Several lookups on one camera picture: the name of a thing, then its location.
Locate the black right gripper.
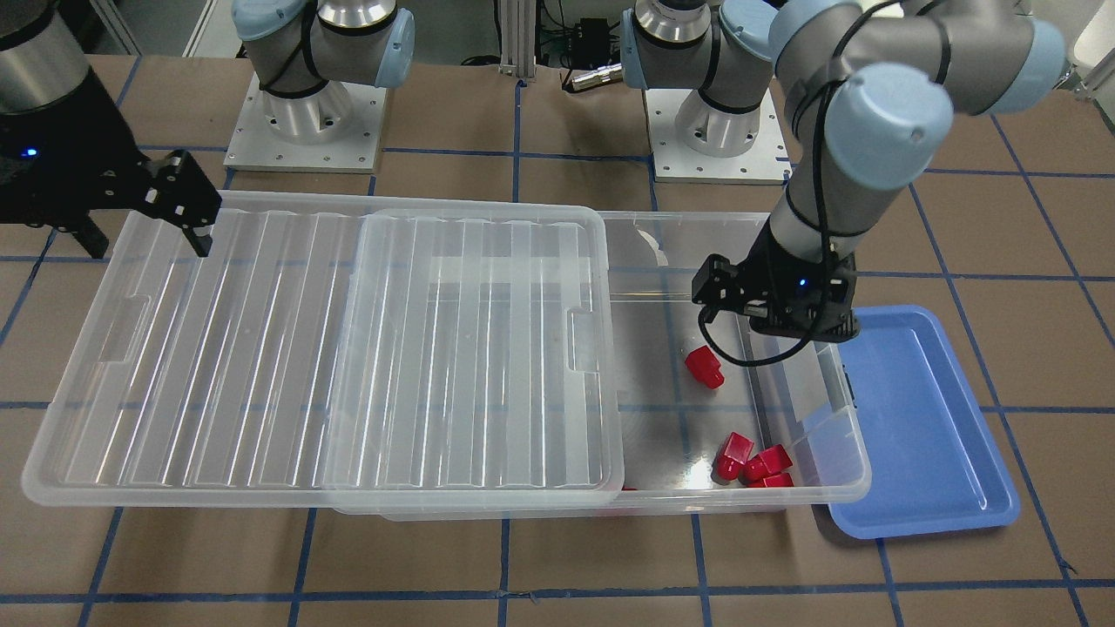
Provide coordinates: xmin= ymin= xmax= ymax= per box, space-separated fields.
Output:
xmin=1 ymin=69 xmax=222 ymax=259

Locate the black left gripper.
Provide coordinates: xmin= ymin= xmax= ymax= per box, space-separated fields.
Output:
xmin=740 ymin=229 xmax=861 ymax=343

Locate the red toy block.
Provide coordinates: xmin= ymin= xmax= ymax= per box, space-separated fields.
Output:
xmin=683 ymin=344 xmax=725 ymax=390

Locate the clear plastic storage box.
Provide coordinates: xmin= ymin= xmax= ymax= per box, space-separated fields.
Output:
xmin=314 ymin=204 xmax=872 ymax=520

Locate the clear plastic box lid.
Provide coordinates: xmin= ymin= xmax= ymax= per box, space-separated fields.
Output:
xmin=23 ymin=192 xmax=626 ymax=517

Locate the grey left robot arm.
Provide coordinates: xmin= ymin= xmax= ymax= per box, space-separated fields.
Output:
xmin=620 ymin=1 xmax=1066 ymax=343

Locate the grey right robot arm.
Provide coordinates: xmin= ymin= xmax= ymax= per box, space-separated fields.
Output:
xmin=1 ymin=1 xmax=416 ymax=259

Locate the red block in box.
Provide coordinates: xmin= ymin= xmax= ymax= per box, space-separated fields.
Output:
xmin=740 ymin=444 xmax=794 ymax=484
xmin=712 ymin=431 xmax=755 ymax=482
xmin=747 ymin=472 xmax=795 ymax=489

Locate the blue plastic tray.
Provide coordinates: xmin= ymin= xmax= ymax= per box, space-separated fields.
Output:
xmin=828 ymin=305 xmax=1021 ymax=540

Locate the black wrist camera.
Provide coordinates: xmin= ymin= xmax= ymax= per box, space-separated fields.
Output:
xmin=692 ymin=253 xmax=763 ymax=322

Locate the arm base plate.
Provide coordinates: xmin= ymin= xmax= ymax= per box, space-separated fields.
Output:
xmin=224 ymin=77 xmax=390 ymax=174
xmin=644 ymin=89 xmax=792 ymax=184

